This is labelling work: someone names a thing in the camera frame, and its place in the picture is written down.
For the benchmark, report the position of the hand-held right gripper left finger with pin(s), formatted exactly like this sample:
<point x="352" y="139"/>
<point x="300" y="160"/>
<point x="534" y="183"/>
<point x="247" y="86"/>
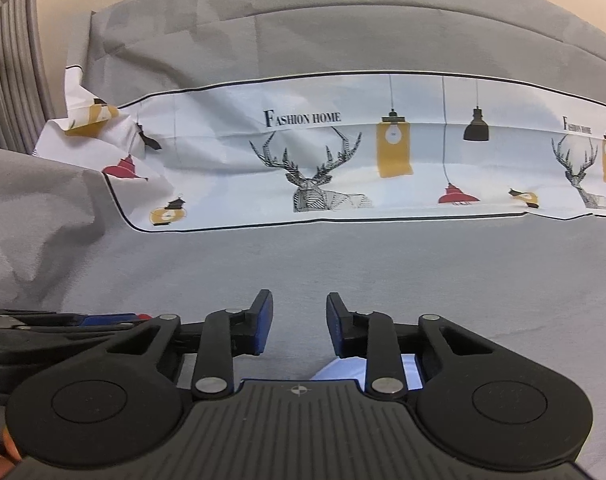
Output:
<point x="263" y="321"/>

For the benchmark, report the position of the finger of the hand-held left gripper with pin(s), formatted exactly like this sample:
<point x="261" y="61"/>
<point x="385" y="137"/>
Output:
<point x="103" y="319"/>

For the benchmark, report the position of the light blue plate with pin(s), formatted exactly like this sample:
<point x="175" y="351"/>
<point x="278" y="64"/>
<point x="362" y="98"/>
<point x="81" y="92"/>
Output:
<point x="343" y="375"/>

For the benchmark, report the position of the grey printed blanket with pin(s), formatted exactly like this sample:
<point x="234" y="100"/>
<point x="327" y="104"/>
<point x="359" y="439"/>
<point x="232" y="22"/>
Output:
<point x="208" y="160"/>

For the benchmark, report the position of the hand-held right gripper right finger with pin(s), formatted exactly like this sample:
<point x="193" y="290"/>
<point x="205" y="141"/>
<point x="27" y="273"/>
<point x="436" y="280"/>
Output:
<point x="335" y="325"/>

